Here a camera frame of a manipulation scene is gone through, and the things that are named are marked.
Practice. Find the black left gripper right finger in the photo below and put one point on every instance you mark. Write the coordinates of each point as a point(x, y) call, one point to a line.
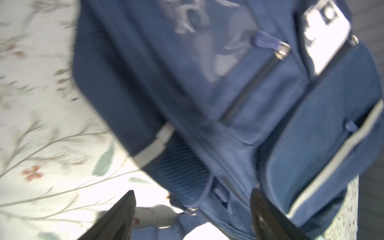
point(269, 222)

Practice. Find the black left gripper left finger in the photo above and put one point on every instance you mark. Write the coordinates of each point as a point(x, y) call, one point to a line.
point(116, 223)

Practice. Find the navy blue backpack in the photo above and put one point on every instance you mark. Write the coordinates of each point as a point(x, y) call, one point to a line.
point(213, 99)

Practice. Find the floral table mat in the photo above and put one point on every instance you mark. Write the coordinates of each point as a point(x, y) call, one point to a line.
point(61, 168)

